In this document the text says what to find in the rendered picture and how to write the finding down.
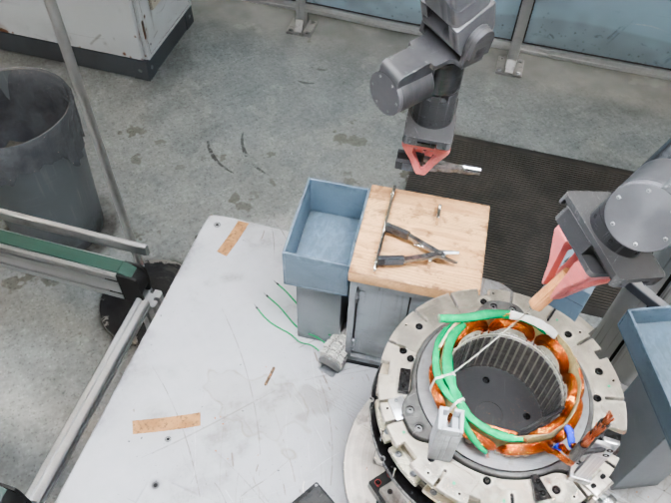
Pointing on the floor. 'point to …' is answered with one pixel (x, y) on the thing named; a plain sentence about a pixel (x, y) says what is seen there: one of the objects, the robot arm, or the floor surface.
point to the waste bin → (54, 195)
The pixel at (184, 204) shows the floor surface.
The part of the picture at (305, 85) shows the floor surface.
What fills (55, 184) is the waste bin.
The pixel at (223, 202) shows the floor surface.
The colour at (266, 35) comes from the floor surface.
